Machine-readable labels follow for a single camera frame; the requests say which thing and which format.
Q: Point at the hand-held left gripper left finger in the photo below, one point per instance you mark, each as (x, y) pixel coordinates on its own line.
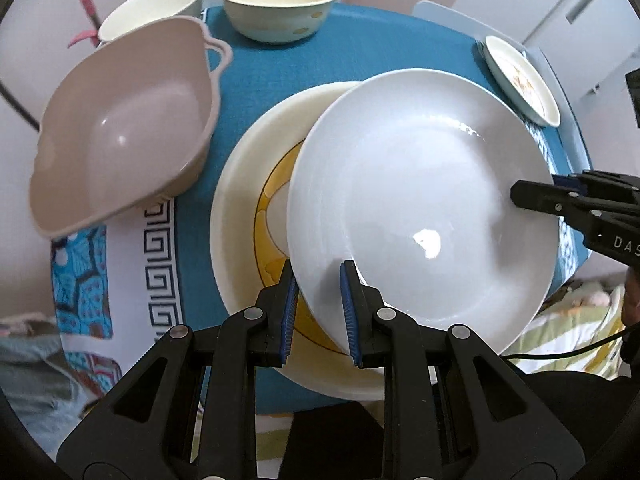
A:
(290, 310)

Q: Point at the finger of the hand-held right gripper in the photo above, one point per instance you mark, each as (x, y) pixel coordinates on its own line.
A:
(570, 182)
(540, 197)

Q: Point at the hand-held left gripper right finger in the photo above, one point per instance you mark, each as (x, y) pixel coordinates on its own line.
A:
(346, 310)

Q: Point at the large cream plate yellow print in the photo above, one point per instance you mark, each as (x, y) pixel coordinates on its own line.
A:
(240, 200)

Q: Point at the white plate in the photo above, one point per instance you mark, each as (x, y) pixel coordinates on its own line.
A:
(400, 185)

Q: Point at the plain cream bowl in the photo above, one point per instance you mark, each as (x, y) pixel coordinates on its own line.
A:
(150, 7)

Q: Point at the striped blanket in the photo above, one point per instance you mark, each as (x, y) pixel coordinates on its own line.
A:
(565, 330)

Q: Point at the black box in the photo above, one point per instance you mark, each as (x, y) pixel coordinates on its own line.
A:
(634, 95)

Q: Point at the small cream plate orange print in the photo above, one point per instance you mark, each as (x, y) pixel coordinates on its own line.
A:
(510, 60)

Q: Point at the white cabinet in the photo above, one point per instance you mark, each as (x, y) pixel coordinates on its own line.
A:
(550, 20)

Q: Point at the blue patterned tablecloth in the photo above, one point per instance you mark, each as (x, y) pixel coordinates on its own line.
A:
(250, 70)

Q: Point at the grey blue cloth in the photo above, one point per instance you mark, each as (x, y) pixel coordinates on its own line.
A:
(35, 360)

